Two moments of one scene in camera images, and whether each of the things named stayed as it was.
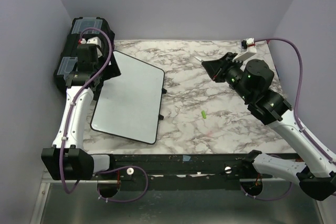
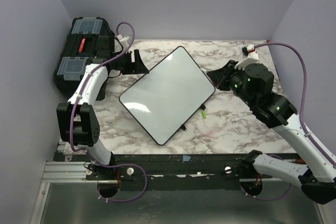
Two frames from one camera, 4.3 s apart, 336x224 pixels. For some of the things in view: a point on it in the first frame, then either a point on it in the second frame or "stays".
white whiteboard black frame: (129, 105) to (167, 96)
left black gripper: (112, 70) to (137, 67)
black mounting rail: (184, 171) stays
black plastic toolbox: (87, 58) stays
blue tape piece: (186, 158) stays
